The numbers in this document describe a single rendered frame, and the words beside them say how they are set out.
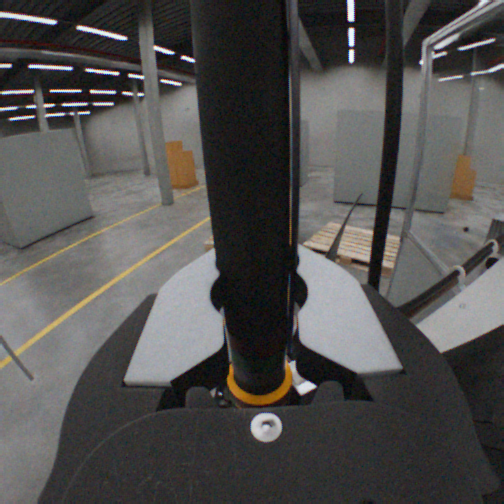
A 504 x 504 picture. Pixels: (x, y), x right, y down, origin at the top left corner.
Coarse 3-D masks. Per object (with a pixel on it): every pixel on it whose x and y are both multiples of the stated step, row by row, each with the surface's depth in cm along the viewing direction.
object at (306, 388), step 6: (294, 366) 18; (294, 384) 16; (306, 384) 16; (312, 384) 16; (300, 390) 16; (306, 390) 16; (312, 390) 16; (294, 396) 17; (300, 396) 16; (306, 396) 16; (312, 396) 17; (294, 402) 17; (300, 402) 16; (306, 402) 17
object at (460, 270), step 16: (400, 0) 8; (400, 16) 8; (400, 32) 9; (400, 48) 9; (400, 64) 9; (400, 80) 10; (400, 96) 10; (400, 112) 11; (384, 128) 11; (400, 128) 11; (384, 144) 12; (384, 160) 12; (384, 176) 12; (384, 192) 13; (384, 208) 13; (384, 224) 14; (384, 240) 14; (496, 240) 33; (480, 256) 29; (368, 272) 16; (448, 272) 28; (464, 272) 26; (432, 288) 23; (416, 304) 22
